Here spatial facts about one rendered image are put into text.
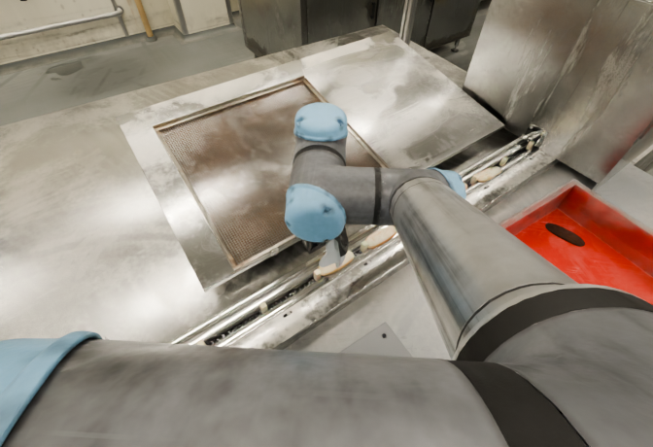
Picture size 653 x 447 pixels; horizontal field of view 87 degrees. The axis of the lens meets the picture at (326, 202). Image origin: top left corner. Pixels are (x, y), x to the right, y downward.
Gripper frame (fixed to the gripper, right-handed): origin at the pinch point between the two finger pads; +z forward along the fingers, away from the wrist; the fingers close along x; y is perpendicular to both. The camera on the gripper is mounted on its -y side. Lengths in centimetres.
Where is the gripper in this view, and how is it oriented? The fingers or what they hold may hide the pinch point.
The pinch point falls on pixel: (328, 248)
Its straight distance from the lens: 75.4
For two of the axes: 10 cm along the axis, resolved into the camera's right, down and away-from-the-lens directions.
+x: 5.8, 6.2, -5.3
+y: -8.2, 4.3, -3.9
